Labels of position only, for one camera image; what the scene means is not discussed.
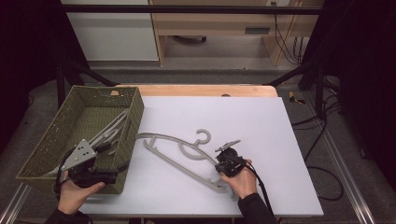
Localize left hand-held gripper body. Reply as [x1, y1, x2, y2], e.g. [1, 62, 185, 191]
[61, 138, 120, 189]

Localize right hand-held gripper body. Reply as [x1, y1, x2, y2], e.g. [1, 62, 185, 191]
[214, 139, 248, 178]

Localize grey plastic clothes hanger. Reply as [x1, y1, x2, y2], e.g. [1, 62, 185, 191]
[46, 107, 131, 177]
[178, 143, 237, 201]
[135, 128, 228, 194]
[92, 118, 125, 157]

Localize olive green woven basket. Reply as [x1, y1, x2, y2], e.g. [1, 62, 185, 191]
[16, 85, 145, 195]

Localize person's right hand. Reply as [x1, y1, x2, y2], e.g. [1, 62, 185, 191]
[219, 159, 259, 201]

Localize person's left hand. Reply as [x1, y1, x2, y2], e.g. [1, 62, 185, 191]
[57, 170, 106, 217]

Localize white table mat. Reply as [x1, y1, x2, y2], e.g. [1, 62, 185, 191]
[78, 95, 325, 217]

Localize black metal stand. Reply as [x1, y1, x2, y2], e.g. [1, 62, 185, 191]
[263, 61, 327, 120]
[55, 60, 119, 108]

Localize yellow and black tool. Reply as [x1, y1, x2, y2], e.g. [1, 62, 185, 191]
[288, 91, 306, 105]

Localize white cabinet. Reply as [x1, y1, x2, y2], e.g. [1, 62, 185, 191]
[61, 0, 160, 62]

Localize dark object under desk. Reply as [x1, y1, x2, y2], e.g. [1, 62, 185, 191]
[172, 35, 208, 44]

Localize light wooden desk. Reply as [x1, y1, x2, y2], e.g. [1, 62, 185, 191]
[148, 0, 325, 67]

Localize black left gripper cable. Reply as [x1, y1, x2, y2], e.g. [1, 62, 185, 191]
[52, 148, 76, 196]

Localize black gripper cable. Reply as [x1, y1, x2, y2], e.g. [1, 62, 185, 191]
[244, 162, 276, 224]
[52, 148, 76, 196]

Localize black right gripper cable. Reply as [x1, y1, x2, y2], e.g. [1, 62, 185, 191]
[244, 162, 276, 224]

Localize aluminium rail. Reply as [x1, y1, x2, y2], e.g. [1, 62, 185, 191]
[302, 92, 378, 224]
[0, 182, 33, 224]

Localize black floor cables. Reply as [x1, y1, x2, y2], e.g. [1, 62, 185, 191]
[291, 77, 342, 162]

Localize black looped floor cable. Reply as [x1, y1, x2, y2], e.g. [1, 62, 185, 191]
[304, 165, 346, 203]

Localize black hanging cables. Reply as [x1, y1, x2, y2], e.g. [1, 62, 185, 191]
[270, 1, 305, 66]

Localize black horizontal frame bar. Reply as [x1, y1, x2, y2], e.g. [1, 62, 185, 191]
[60, 4, 323, 15]

